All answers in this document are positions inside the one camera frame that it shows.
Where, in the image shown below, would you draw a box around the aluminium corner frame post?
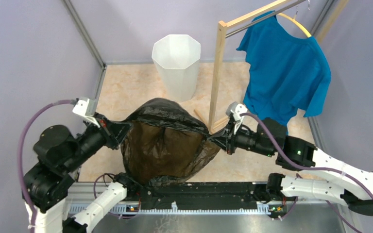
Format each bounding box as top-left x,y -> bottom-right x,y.
61,0 -> 106,70

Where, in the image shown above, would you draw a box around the white trash bin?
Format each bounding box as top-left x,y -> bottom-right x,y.
152,34 -> 201,102

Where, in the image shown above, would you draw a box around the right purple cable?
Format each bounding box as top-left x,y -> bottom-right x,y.
239,112 -> 373,233

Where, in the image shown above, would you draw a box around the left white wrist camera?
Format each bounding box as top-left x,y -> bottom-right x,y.
72,97 -> 101,128

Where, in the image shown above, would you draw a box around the blue t-shirt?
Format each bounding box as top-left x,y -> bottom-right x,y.
237,12 -> 331,126

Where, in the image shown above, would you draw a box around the yellow clothes hanger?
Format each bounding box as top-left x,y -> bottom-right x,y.
277,13 -> 312,38

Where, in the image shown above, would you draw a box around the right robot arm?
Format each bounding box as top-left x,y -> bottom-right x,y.
210,116 -> 373,216

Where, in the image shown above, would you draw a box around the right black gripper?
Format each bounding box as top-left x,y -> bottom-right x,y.
207,118 -> 275,157

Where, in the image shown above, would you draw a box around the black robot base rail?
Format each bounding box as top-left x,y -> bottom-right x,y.
122,182 -> 296,217

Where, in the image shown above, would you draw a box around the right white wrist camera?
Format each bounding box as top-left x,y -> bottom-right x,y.
225,102 -> 248,134

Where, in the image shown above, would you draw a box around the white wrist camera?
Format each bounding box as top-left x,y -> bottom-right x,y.
72,97 -> 101,128
225,102 -> 248,134

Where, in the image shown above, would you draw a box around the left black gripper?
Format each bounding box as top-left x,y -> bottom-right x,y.
64,110 -> 135,171

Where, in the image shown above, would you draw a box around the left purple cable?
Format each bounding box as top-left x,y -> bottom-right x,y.
17,100 -> 78,233

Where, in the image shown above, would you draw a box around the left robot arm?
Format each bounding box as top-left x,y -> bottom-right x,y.
21,119 -> 136,233

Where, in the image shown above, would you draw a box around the wooden clothes rack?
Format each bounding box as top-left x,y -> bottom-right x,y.
194,0 -> 348,133

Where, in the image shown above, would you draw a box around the black trash bag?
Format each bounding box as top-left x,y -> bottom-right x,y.
120,98 -> 220,186

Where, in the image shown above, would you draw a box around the purple cable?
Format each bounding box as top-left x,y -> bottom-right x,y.
17,100 -> 78,233
239,112 -> 373,233

